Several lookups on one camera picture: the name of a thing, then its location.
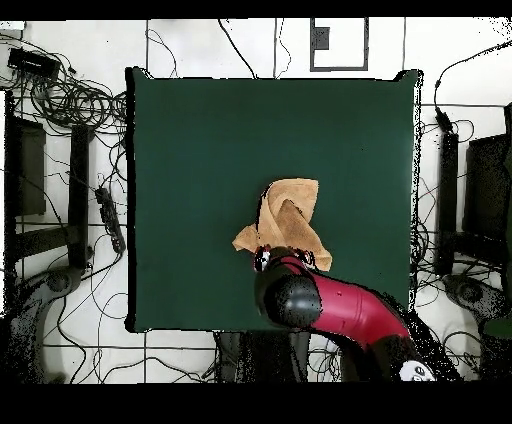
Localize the orange terry towel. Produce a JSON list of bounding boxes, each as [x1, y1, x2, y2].
[[231, 177, 334, 273]]

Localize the flat black box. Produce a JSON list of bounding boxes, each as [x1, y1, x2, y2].
[[6, 46, 62, 80]]

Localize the dark green table cloth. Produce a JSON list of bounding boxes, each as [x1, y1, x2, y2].
[[124, 66, 424, 334]]

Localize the black power strip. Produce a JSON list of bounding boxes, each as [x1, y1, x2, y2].
[[94, 186, 127, 255]]

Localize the grey curved base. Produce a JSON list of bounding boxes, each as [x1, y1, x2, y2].
[[441, 273, 511, 333], [7, 265, 86, 383]]

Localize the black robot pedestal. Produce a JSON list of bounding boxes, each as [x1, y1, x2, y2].
[[215, 330, 311, 383]]

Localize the black stand frame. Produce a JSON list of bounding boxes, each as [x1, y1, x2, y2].
[[434, 102, 512, 277], [3, 90, 96, 277]]

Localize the long black cable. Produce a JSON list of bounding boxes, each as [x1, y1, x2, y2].
[[217, 18, 258, 80]]

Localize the grey square floor frame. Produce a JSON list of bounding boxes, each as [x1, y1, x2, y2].
[[309, 17, 370, 73]]

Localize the black cable with plug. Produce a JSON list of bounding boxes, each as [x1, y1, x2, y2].
[[433, 39, 512, 134]]

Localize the tangled black cables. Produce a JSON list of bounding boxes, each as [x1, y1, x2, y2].
[[0, 33, 129, 137]]

